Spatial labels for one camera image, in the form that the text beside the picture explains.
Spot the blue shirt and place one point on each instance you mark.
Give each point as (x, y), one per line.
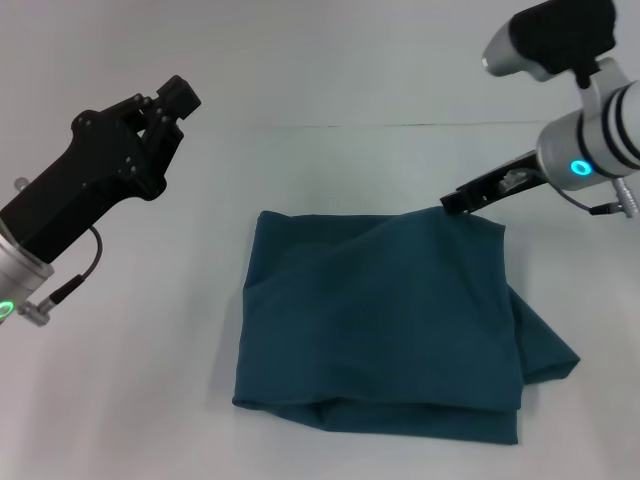
(380, 325)

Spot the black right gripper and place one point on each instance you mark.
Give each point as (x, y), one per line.
(505, 182)

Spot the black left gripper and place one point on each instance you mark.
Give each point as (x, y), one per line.
(75, 185)

